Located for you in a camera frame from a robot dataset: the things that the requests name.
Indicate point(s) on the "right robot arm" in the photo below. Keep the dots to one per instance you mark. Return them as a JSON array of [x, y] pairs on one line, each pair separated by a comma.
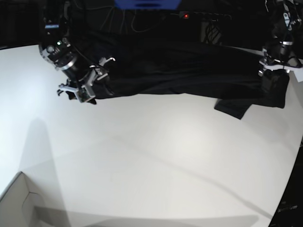
[[57, 49]]

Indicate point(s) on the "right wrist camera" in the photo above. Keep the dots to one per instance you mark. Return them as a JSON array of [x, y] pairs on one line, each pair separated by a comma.
[[83, 96]]

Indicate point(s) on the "white cardboard box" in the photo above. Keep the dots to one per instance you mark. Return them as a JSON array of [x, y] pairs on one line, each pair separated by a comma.
[[20, 207]]

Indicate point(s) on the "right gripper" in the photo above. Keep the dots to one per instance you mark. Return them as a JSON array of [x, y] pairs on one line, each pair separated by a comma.
[[85, 80]]

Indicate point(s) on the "blue bin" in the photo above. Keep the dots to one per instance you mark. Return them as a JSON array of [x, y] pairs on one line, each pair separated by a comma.
[[148, 4]]

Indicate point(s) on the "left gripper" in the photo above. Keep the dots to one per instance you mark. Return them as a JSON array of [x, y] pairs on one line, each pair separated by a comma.
[[292, 64]]

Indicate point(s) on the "black power strip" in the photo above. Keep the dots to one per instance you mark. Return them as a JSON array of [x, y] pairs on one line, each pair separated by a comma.
[[203, 15]]

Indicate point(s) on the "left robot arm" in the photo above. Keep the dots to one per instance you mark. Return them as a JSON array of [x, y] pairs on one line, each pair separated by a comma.
[[279, 53]]

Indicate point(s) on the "black t-shirt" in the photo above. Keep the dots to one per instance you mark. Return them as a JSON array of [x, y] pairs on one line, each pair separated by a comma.
[[162, 66]]

